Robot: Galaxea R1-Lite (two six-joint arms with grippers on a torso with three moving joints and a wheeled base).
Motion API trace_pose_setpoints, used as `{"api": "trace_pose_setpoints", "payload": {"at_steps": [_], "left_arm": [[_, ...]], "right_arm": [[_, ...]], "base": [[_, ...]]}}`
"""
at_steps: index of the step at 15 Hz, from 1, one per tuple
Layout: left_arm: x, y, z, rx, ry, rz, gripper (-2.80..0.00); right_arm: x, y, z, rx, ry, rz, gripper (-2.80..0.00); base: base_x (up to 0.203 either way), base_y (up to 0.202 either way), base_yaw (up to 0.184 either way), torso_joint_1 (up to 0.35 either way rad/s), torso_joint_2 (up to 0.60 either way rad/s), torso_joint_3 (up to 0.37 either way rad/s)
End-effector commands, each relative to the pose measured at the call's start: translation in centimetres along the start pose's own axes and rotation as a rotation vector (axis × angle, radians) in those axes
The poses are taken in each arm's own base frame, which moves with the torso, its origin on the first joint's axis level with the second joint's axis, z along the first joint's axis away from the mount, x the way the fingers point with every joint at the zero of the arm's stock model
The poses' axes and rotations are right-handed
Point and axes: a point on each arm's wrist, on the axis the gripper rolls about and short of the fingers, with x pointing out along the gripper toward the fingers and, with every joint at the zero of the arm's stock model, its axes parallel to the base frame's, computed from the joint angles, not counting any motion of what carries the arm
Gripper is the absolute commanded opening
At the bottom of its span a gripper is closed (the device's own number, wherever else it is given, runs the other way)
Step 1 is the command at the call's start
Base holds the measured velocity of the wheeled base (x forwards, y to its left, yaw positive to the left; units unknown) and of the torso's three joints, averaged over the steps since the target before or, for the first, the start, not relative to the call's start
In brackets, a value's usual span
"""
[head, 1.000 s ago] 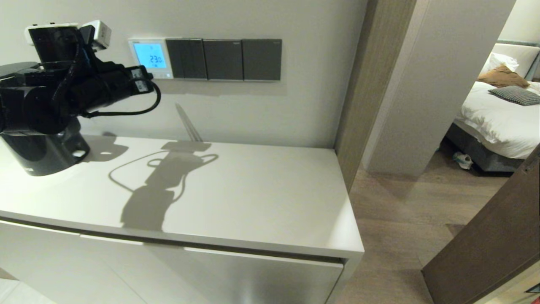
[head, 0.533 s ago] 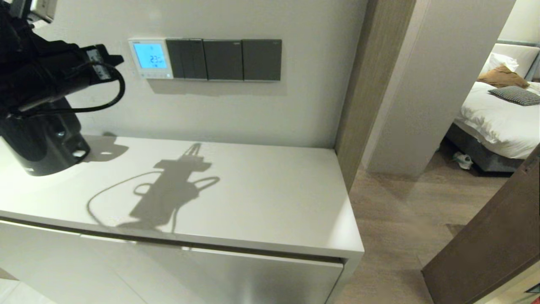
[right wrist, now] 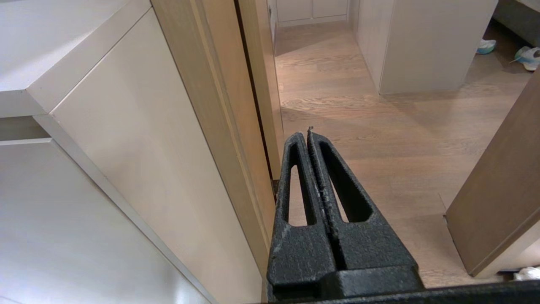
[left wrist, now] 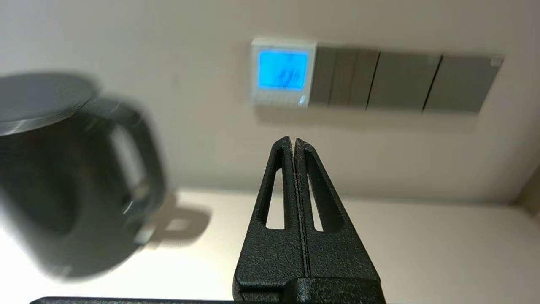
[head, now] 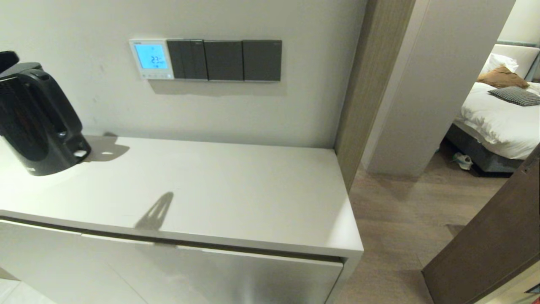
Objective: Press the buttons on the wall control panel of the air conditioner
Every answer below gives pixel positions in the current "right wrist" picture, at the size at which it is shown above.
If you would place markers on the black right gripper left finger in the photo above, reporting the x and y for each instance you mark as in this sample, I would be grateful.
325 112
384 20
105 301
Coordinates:
295 253

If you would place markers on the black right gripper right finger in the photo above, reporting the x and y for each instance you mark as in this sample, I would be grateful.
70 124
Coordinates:
371 249

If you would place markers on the brown wooden door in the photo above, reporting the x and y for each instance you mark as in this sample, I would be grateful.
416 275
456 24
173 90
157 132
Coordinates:
502 190

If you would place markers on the small white object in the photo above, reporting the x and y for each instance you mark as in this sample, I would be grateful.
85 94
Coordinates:
528 274

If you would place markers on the white cabinet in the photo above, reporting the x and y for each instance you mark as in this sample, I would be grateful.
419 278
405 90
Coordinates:
147 147

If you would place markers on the white cabinet door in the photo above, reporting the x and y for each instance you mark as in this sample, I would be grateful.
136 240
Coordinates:
63 232

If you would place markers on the white slippers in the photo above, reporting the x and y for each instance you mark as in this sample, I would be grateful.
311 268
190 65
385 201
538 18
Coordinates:
486 45

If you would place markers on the white wardrobe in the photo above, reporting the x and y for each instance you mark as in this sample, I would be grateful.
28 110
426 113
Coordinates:
312 9

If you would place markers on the white teal sneaker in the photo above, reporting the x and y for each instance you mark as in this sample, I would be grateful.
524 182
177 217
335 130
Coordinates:
529 58

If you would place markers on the dark grey bed base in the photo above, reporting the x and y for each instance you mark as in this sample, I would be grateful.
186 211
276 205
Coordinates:
523 17

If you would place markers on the light wood door frame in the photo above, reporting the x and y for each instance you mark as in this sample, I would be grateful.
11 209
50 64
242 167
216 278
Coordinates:
211 105

